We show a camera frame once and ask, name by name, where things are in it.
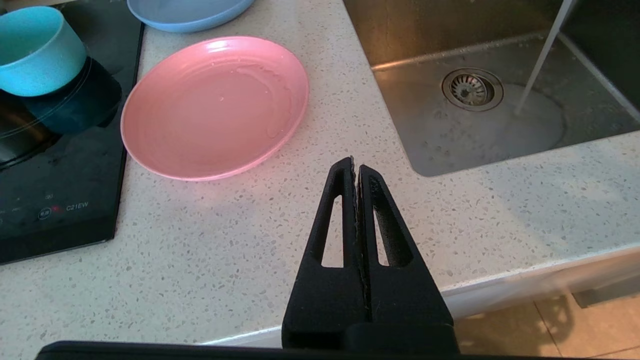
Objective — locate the black induction cooktop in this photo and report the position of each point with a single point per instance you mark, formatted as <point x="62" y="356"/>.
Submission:
<point x="65" y="175"/>

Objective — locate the pink plastic plate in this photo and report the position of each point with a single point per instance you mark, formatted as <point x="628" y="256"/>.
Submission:
<point x="215" y="107"/>

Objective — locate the metal sink drain strainer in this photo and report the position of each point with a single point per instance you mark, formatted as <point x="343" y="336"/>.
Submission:
<point x="472" y="89"/>

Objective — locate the blue plastic plate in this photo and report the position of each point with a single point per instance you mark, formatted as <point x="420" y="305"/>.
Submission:
<point x="190" y="12"/>

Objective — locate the stainless steel sink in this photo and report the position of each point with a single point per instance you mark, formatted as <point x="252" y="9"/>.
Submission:
<point x="500" y="125"/>

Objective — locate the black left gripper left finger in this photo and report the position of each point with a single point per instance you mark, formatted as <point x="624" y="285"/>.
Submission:
<point x="325" y="300"/>

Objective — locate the teal ceramic bowl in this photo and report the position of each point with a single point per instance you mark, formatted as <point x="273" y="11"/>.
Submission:
<point x="35" y="52"/>

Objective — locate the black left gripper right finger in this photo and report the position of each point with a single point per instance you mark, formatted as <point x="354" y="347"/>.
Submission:
<point x="400" y="300"/>

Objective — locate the running water stream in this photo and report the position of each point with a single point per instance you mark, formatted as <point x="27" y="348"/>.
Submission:
<point x="542" y="55"/>

